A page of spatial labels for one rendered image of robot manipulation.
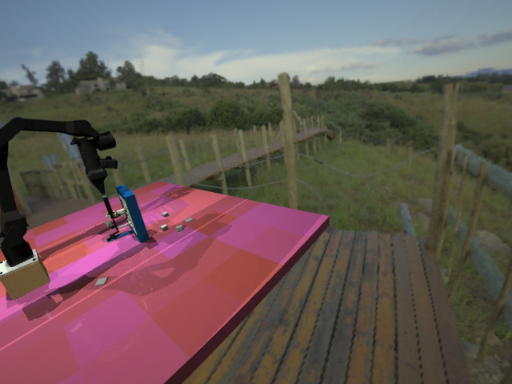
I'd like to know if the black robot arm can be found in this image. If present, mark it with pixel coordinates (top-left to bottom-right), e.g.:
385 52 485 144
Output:
0 117 116 267

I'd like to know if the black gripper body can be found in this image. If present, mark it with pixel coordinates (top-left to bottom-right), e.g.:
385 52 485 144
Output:
81 152 108 181

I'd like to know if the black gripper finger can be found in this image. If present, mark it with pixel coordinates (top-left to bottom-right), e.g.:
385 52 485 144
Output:
91 176 106 194

